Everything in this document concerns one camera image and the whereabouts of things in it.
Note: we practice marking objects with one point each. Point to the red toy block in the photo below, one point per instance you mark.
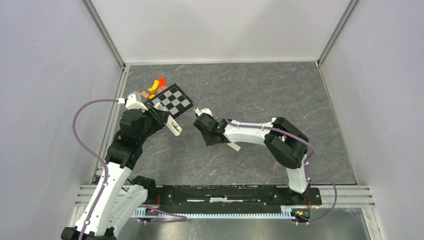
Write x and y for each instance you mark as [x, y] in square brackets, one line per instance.
[162, 82]

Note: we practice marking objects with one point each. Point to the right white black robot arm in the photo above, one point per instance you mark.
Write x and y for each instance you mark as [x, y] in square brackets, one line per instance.
[287, 144]

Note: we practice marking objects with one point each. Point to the checkerboard calibration plate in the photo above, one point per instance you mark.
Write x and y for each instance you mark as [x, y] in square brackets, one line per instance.
[173, 99]

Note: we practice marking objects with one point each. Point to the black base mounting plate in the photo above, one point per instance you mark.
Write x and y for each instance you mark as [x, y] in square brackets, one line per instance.
[230, 199]

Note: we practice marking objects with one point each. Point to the white slotted cable duct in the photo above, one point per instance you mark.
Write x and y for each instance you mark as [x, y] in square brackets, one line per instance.
[284, 213]

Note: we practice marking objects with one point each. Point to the brown toy block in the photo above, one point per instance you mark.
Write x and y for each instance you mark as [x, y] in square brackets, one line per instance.
[145, 94]

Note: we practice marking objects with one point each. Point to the white battery cover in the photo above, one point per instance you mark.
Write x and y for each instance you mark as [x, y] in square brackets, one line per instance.
[234, 146]

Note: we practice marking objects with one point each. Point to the white remote control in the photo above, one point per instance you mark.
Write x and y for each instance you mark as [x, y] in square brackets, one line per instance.
[173, 126]

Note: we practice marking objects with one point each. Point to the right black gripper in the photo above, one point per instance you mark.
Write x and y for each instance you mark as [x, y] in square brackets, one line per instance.
[209, 142]

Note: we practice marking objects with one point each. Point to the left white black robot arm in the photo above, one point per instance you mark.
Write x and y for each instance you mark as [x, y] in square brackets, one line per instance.
[104, 217]

